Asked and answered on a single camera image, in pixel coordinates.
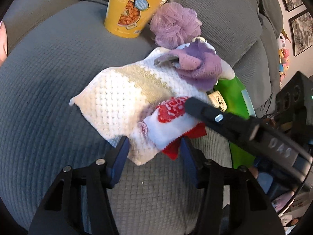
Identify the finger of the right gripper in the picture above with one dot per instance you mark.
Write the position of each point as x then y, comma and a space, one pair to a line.
230, 126

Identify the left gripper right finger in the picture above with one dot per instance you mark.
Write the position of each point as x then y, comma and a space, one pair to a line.
194, 162

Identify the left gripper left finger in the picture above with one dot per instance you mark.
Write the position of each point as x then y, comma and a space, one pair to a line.
115, 159

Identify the beige tree tissue pack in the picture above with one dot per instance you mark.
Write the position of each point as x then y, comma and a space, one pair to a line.
217, 101

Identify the red white sock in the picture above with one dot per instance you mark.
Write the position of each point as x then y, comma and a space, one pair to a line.
168, 124

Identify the purple and grey sock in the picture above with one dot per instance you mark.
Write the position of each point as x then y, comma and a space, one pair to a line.
171, 58

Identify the purple mesh bath pouf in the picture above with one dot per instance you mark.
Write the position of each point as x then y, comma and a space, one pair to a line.
174, 25

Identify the white plush toy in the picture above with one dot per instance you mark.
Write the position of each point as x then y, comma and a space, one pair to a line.
198, 61

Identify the person right hand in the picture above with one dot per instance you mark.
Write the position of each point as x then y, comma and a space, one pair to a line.
283, 202

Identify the green cardboard box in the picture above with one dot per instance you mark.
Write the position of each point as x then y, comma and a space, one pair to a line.
239, 103

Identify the white cream knitted cloth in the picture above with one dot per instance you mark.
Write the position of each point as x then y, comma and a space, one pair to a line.
117, 100

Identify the pile of plush toys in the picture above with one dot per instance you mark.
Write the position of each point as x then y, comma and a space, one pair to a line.
283, 53

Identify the pink garment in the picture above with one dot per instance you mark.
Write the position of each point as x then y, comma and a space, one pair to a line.
3, 43

